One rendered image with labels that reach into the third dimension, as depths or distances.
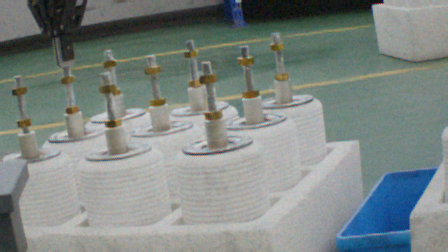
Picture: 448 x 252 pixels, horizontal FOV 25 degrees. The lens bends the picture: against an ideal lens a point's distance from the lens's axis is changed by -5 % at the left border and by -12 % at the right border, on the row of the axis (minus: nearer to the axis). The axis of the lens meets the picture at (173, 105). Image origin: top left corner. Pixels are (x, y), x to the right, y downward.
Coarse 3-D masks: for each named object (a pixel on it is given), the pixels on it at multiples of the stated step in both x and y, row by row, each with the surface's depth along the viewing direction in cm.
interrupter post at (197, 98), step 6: (192, 90) 139; (198, 90) 139; (204, 90) 139; (192, 96) 139; (198, 96) 139; (204, 96) 139; (192, 102) 139; (198, 102) 139; (204, 102) 139; (192, 108) 140; (198, 108) 139; (204, 108) 139
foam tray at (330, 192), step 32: (352, 160) 136; (288, 192) 118; (320, 192) 122; (352, 192) 135; (64, 224) 119; (160, 224) 114; (224, 224) 110; (256, 224) 107; (288, 224) 110; (320, 224) 121
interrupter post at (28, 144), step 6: (30, 132) 124; (24, 138) 123; (30, 138) 123; (24, 144) 123; (30, 144) 123; (36, 144) 124; (24, 150) 123; (30, 150) 123; (36, 150) 123; (24, 156) 123; (30, 156) 123; (36, 156) 123
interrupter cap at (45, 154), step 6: (42, 150) 126; (48, 150) 126; (54, 150) 125; (6, 156) 125; (12, 156) 125; (18, 156) 125; (42, 156) 122; (48, 156) 121; (54, 156) 122; (30, 162) 120; (36, 162) 121
